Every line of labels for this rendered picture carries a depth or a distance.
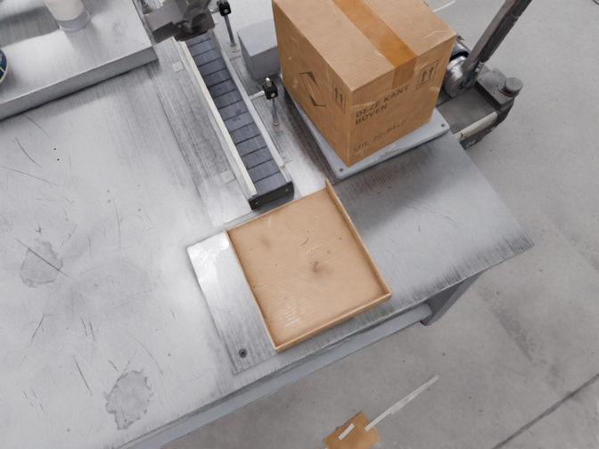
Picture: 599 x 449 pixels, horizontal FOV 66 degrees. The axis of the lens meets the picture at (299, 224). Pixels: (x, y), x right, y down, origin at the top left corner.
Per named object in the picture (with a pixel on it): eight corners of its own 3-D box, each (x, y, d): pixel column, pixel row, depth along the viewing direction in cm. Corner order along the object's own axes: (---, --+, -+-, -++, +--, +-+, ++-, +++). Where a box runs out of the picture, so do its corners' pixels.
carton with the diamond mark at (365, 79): (283, 85, 120) (269, -5, 95) (359, 44, 123) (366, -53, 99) (348, 168, 108) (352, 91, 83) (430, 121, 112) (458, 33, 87)
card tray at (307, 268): (225, 231, 106) (220, 224, 102) (327, 186, 109) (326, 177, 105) (276, 353, 94) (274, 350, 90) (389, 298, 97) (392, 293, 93)
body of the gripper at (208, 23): (164, 15, 109) (162, 7, 102) (204, 0, 111) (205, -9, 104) (176, 43, 111) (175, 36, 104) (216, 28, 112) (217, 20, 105)
